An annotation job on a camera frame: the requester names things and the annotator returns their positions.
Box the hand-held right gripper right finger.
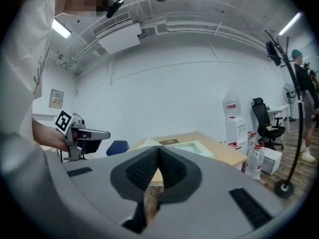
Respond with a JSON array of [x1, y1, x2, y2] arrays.
[[158, 145, 203, 206]]

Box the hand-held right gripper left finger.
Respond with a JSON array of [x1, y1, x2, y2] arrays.
[[110, 145, 160, 234]]

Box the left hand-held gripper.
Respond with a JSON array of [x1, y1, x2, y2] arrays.
[[54, 110, 111, 161]]

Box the white box item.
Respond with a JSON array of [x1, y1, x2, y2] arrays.
[[136, 137, 215, 159]]

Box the person's left forearm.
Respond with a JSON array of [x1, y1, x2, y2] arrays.
[[31, 118, 56, 145]]

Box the person's left hand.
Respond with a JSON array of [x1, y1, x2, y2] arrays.
[[50, 132, 69, 152]]

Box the blue chair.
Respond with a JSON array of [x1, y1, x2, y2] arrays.
[[106, 140, 130, 157]]

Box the wooden desk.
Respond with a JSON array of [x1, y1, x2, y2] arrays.
[[127, 131, 249, 187]]

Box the white water dispenser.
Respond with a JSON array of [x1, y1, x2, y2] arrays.
[[225, 117, 248, 154]]

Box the clear red-capped water bottle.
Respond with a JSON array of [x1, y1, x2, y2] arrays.
[[247, 130, 258, 144], [245, 141, 265, 181]]

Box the large dispenser water jug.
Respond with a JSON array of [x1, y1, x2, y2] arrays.
[[222, 89, 241, 120]]

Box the white cabinet box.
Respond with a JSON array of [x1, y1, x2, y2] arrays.
[[260, 146, 283, 176]]

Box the black office chair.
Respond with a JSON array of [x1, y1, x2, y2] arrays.
[[251, 97, 286, 151]]

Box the white ceiling air conditioner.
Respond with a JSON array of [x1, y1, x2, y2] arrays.
[[92, 11, 143, 55]]

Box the ceiling light tube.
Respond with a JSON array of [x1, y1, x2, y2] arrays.
[[51, 18, 72, 39], [278, 11, 303, 36]]

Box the person's white shirt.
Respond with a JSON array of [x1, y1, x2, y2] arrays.
[[0, 0, 68, 144]]

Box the white table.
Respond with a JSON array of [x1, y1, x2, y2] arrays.
[[266, 104, 290, 132]]

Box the black standing fan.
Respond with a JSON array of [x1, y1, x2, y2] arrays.
[[282, 83, 298, 122]]

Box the black coat rack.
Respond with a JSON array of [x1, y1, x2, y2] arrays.
[[264, 29, 305, 199]]

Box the white ceiling pipes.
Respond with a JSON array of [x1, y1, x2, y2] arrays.
[[54, 0, 269, 76]]

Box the black hanging bag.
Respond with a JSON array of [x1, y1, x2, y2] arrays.
[[265, 40, 282, 67]]

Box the grey wall electrical panel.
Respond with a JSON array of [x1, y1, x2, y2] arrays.
[[48, 89, 65, 110]]

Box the black head-worn camera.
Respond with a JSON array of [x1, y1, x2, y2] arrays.
[[105, 0, 125, 19]]

